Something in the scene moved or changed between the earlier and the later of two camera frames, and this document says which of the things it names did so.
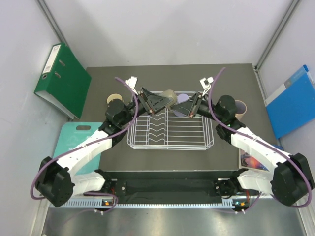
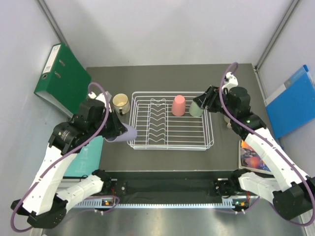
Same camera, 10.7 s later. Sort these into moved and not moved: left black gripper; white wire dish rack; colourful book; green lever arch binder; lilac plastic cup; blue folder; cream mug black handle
Moved: cream mug black handle; lilac plastic cup; left black gripper
Not moved: white wire dish rack; blue folder; green lever arch binder; colourful book
